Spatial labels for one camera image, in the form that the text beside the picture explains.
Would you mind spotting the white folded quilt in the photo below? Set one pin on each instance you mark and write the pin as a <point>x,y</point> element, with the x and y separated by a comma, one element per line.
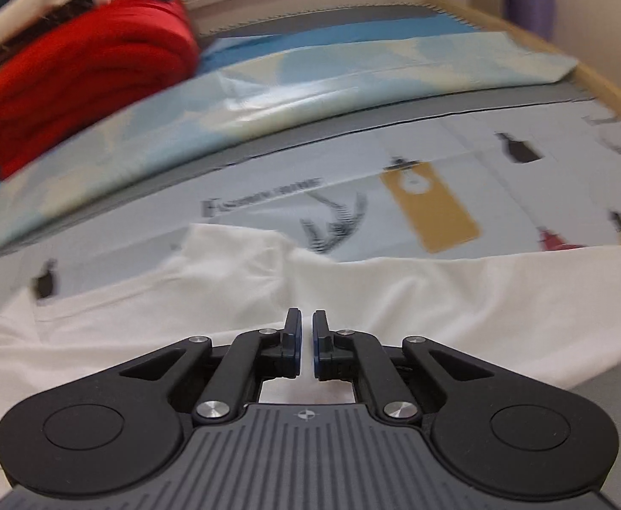
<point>23,16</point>

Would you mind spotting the white shirt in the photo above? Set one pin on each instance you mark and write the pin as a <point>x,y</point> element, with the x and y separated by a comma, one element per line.
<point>448,297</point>

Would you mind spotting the light blue patterned sheet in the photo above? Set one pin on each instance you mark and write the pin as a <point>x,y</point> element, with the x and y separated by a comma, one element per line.
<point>289,95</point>

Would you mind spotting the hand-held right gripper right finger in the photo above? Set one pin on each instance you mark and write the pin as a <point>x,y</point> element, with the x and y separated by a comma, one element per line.
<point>317,350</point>

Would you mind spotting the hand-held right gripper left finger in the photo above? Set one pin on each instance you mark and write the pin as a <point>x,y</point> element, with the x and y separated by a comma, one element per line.
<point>294,350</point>

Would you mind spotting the printed deer bed sheet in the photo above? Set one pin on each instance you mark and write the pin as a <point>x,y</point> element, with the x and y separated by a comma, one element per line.
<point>475,170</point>

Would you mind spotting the wooden bed frame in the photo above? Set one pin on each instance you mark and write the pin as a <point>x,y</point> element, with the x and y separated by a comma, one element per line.
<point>608,90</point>

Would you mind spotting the purple bin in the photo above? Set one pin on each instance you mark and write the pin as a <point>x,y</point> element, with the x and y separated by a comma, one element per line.
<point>528,2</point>

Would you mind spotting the red folded blanket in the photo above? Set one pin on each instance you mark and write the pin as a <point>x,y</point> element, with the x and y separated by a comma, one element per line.
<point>76,74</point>

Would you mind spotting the plain blue sheet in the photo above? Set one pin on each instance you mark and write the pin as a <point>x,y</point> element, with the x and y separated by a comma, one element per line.
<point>342,37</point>

